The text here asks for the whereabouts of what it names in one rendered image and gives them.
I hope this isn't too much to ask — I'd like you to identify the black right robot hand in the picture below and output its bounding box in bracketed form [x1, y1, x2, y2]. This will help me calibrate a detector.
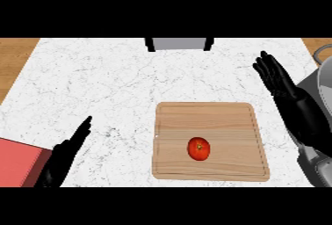
[252, 50, 332, 156]

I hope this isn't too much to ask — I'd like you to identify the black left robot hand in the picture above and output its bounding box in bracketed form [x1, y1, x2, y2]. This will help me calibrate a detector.
[34, 115, 93, 188]

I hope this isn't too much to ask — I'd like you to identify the wooden cutting board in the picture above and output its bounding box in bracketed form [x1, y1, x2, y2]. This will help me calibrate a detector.
[150, 101, 273, 183]

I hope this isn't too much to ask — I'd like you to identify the red tomato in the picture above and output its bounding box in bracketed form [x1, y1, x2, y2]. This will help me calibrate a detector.
[186, 136, 212, 162]

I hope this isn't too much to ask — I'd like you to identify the red box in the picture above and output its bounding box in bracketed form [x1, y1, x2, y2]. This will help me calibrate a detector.
[0, 137, 54, 188]

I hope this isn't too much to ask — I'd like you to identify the grey and black appliance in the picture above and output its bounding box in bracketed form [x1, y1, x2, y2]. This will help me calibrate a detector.
[144, 37, 215, 53]

